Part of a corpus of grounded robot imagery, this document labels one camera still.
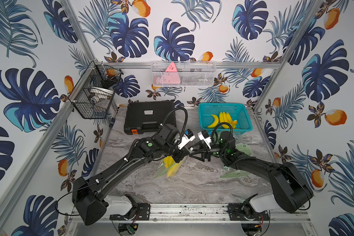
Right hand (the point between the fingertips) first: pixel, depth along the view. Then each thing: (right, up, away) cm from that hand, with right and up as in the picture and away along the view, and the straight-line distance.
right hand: (190, 151), depth 75 cm
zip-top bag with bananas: (-15, -10, -3) cm, 18 cm away
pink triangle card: (-10, +44, +15) cm, 47 cm away
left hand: (-1, +1, -5) cm, 5 cm away
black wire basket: (-55, +29, +8) cm, 63 cm away
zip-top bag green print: (+23, -14, +10) cm, 28 cm away
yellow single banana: (+22, +15, +36) cm, 45 cm away
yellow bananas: (-9, -9, +6) cm, 14 cm away
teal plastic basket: (+40, +23, +36) cm, 59 cm away
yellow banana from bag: (+30, +19, +35) cm, 50 cm away
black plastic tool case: (-30, +19, +33) cm, 49 cm away
